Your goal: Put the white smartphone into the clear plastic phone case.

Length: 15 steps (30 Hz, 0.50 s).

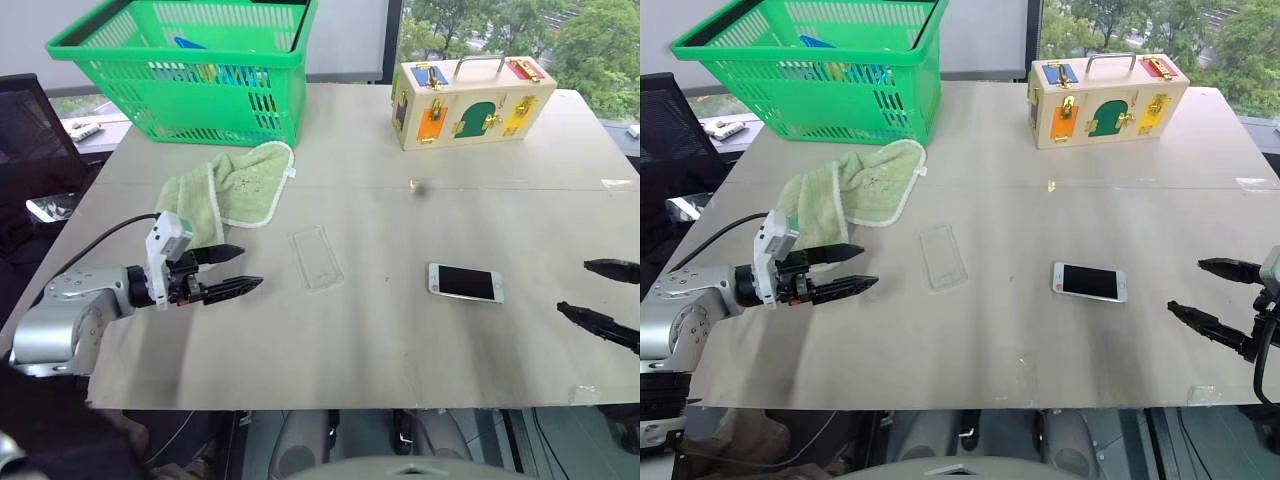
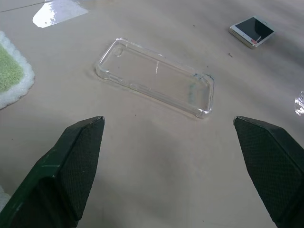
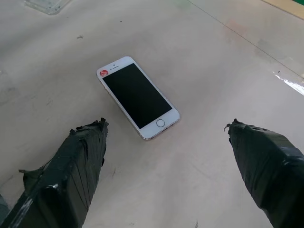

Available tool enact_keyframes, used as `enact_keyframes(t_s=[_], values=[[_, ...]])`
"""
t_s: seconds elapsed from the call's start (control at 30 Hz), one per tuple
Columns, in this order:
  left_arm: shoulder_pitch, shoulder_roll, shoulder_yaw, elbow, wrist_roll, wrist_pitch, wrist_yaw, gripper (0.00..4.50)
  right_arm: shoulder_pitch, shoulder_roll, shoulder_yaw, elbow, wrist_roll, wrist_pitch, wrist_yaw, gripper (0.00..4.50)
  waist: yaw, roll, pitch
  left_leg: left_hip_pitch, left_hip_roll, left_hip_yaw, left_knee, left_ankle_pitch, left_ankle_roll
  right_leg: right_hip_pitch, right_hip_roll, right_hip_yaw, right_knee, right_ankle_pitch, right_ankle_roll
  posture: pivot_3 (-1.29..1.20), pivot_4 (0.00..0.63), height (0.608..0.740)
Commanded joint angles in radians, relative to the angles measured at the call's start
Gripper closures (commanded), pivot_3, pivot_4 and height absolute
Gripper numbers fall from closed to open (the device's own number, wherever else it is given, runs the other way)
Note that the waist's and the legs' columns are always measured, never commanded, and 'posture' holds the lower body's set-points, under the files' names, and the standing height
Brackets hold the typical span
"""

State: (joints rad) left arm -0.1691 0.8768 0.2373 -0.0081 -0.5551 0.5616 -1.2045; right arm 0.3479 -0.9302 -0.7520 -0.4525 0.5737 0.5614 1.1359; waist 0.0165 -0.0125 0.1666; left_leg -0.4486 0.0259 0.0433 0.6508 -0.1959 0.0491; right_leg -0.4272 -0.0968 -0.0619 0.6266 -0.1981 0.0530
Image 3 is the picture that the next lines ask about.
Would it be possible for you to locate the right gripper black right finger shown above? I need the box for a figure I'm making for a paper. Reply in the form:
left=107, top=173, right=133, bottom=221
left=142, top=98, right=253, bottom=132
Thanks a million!
left=223, top=118, right=304, bottom=228

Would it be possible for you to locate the white smartphone with red sticker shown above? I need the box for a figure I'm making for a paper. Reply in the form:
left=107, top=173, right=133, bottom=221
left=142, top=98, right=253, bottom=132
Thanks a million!
left=96, top=56, right=181, bottom=140

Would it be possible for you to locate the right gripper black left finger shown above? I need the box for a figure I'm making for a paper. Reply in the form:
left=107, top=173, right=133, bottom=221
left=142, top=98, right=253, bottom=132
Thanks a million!
left=0, top=117, right=110, bottom=228

